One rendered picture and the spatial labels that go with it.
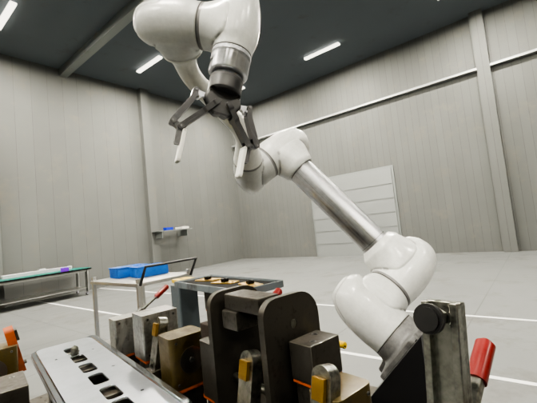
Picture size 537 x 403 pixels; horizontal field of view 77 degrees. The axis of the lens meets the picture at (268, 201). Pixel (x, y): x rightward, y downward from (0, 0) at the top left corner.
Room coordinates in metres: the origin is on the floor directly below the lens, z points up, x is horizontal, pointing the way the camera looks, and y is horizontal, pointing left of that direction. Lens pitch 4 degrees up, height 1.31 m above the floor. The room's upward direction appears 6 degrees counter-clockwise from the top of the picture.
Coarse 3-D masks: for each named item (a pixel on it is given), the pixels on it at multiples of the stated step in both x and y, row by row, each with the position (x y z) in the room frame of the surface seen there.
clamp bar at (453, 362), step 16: (432, 304) 0.34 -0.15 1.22; (448, 304) 0.36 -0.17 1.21; (464, 304) 0.35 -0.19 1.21; (416, 320) 0.34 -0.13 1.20; (432, 320) 0.33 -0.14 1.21; (448, 320) 0.36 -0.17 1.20; (464, 320) 0.35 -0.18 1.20; (432, 336) 0.36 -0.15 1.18; (448, 336) 0.35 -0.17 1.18; (464, 336) 0.35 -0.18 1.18; (432, 352) 0.36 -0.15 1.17; (448, 352) 0.35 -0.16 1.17; (464, 352) 0.34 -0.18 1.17; (432, 368) 0.36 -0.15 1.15; (448, 368) 0.35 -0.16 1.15; (464, 368) 0.34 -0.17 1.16; (432, 384) 0.36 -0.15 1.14; (448, 384) 0.35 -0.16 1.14; (464, 384) 0.34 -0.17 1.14; (432, 400) 0.35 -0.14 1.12; (448, 400) 0.35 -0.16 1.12; (464, 400) 0.33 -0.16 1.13
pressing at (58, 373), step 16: (96, 336) 1.17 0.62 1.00; (48, 352) 1.06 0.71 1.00; (64, 352) 1.04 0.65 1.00; (80, 352) 1.02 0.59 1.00; (96, 352) 1.01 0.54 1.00; (112, 352) 0.99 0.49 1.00; (48, 368) 0.92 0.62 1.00; (64, 368) 0.91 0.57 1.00; (96, 368) 0.89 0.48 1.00; (112, 368) 0.87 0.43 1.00; (128, 368) 0.86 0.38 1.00; (144, 368) 0.84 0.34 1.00; (48, 384) 0.82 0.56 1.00; (64, 384) 0.80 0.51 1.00; (80, 384) 0.79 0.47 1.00; (112, 384) 0.78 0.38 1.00; (128, 384) 0.77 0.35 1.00; (144, 384) 0.76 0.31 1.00; (160, 384) 0.74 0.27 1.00; (64, 400) 0.72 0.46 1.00; (80, 400) 0.71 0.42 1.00; (96, 400) 0.71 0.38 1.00; (112, 400) 0.70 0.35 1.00; (144, 400) 0.69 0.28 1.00; (160, 400) 0.68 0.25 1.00; (176, 400) 0.67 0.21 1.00
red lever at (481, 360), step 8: (480, 344) 0.42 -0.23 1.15; (488, 344) 0.42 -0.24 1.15; (472, 352) 0.42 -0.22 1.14; (480, 352) 0.41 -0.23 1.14; (488, 352) 0.41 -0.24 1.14; (472, 360) 0.41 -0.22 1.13; (480, 360) 0.40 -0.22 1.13; (488, 360) 0.40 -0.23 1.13; (472, 368) 0.40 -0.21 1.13; (480, 368) 0.40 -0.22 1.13; (488, 368) 0.40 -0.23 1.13; (472, 376) 0.40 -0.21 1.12; (480, 376) 0.39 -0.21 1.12; (488, 376) 0.40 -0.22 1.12; (472, 384) 0.39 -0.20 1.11; (480, 384) 0.39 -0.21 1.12; (472, 392) 0.38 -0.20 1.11; (480, 392) 0.38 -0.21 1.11; (472, 400) 0.38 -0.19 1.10; (480, 400) 0.38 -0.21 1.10
